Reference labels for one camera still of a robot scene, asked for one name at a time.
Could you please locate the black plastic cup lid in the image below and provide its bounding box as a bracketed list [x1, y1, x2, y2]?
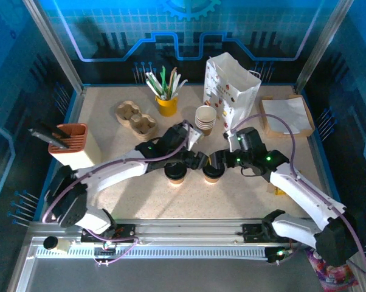
[164, 165, 187, 180]
[202, 166, 226, 180]

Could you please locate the white printed paper bag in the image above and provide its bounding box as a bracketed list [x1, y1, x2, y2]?
[202, 52, 262, 131]

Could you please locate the yellow metal bucket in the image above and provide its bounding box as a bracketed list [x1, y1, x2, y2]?
[154, 94, 179, 117]

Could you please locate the stack of brown paper cups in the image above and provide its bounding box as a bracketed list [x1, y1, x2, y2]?
[195, 105, 218, 137]

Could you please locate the yellow snack packet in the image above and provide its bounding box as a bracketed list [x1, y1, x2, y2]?
[267, 185, 289, 197]

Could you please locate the stack of pulp cup carriers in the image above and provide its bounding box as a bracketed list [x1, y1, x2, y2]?
[114, 100, 158, 141]

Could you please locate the clear wrapped straw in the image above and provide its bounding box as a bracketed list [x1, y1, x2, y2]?
[171, 72, 182, 98]
[174, 78, 189, 97]

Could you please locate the brown paper wrapped straw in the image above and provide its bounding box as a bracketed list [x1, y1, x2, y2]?
[168, 67, 178, 99]

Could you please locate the green wrapped straw folded tip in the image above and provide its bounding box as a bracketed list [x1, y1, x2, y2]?
[160, 66, 169, 99]

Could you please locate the small black box with LED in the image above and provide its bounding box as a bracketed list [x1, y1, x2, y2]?
[266, 246, 293, 265]

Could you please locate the orange and cream knife block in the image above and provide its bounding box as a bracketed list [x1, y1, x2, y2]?
[47, 122, 102, 171]

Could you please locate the small circuit board with LED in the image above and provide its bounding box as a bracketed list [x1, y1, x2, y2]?
[94, 240, 117, 253]

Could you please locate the purple Fox's candy bag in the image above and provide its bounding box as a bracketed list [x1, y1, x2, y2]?
[306, 248, 359, 290]

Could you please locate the black round knob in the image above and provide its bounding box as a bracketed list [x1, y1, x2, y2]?
[43, 236, 58, 251]

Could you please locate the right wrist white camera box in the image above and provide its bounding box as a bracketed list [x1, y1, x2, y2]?
[225, 130, 242, 153]

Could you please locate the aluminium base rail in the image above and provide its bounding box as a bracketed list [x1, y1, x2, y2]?
[27, 218, 353, 244]

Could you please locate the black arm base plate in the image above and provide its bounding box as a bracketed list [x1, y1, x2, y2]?
[81, 223, 137, 243]
[242, 223, 298, 244]

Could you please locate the white slotted cable duct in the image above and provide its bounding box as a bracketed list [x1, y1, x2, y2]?
[35, 245, 269, 260]

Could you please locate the black handled knife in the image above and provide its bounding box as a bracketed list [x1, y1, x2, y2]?
[27, 127, 71, 150]
[36, 120, 73, 139]

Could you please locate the aluminium frame post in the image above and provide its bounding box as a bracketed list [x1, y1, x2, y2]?
[294, 0, 356, 94]
[22, 0, 87, 94]

